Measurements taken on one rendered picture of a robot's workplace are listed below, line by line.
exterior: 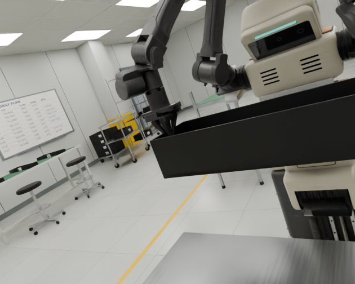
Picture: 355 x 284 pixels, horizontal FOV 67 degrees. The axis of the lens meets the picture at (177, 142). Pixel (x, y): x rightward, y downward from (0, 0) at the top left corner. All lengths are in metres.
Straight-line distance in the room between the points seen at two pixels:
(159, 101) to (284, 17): 0.41
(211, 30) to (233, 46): 9.52
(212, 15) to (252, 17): 0.12
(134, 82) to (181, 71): 10.61
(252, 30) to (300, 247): 0.60
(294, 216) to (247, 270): 0.82
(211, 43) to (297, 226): 0.99
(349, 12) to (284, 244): 0.57
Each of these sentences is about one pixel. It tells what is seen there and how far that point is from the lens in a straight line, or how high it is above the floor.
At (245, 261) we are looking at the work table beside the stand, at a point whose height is 0.80.
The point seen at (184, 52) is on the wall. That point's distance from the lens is 11.16.
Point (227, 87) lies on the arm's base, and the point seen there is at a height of 1.16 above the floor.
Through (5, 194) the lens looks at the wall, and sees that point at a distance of 6.25.
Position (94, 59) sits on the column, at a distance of 7.73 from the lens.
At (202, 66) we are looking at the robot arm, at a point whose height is 1.26.
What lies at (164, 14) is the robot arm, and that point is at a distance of 0.77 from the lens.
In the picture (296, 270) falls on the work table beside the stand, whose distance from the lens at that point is 0.67.
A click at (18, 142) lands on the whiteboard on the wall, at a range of 6.46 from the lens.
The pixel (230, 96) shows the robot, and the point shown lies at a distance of 1.03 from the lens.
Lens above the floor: 1.25
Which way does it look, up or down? 12 degrees down
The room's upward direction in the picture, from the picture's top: 21 degrees counter-clockwise
